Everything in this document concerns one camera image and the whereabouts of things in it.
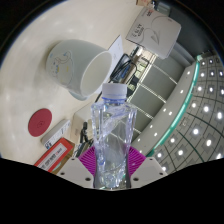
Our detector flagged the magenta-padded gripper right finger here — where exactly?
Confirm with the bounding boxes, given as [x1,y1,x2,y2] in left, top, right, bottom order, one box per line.
[125,146,168,189]

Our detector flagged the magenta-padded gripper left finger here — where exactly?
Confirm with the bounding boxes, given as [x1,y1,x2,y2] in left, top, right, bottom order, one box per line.
[56,148,100,189]

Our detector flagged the clear plastic water bottle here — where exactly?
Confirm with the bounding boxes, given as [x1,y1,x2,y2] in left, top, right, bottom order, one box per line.
[90,83,138,190]

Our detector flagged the brown red-sided open cardboard box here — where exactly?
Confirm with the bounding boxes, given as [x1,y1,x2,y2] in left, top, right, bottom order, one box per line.
[33,137,76,174]

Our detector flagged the black stapler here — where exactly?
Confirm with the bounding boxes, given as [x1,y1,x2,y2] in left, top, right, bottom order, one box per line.
[79,121,94,151]

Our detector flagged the white remote control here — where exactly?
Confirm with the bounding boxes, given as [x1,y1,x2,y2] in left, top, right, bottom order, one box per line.
[40,119,72,149]

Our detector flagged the small beige open box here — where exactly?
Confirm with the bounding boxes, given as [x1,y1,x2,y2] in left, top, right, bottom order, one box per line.
[72,103,98,141]

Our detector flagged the flat round red coaster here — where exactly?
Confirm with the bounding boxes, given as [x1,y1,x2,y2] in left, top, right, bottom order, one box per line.
[27,108,53,138]

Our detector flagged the round ceiling lights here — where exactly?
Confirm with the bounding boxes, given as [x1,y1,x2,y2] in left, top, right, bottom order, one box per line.
[146,56,224,168]

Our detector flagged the black desk phone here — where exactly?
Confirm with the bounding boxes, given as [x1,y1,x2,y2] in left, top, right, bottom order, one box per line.
[109,46,141,84]

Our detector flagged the white ceramic mug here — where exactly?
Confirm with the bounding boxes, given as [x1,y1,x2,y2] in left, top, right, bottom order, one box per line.
[45,39,113,101]

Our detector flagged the white printed cardboard box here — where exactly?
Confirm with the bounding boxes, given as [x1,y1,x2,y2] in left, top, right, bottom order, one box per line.
[125,4,182,60]

